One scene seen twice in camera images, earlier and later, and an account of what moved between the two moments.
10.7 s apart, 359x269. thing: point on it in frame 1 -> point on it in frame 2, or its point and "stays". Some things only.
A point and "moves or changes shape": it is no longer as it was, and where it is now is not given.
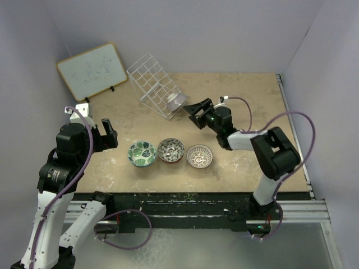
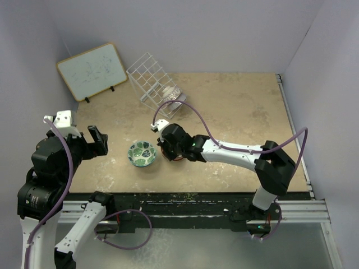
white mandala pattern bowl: x=199 y=156 moves or changes shape
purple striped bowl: x=175 y=101 stays
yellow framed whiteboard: x=93 y=71 stays
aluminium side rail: x=312 y=191 stays
